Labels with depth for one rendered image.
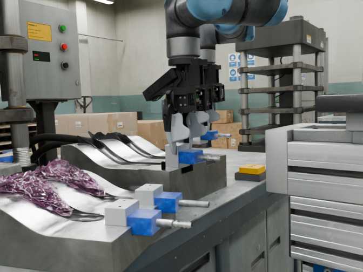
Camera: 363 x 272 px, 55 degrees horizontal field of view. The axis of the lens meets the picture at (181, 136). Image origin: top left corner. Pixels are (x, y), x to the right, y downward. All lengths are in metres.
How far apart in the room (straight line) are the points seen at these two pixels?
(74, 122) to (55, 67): 3.53
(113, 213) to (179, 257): 0.29
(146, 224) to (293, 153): 0.23
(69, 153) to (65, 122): 4.29
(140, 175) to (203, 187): 0.17
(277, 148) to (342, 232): 0.13
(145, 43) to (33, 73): 8.06
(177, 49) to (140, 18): 9.00
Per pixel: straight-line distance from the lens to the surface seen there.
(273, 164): 0.51
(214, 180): 0.93
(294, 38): 4.78
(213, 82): 1.08
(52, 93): 1.62
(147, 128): 5.49
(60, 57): 1.66
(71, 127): 5.21
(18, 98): 1.39
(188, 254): 0.83
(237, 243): 1.08
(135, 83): 9.71
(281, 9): 0.79
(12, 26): 1.42
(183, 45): 0.77
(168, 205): 0.64
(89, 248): 0.52
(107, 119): 4.72
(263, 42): 4.92
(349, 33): 7.35
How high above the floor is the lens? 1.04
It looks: 5 degrees down
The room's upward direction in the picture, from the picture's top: 2 degrees counter-clockwise
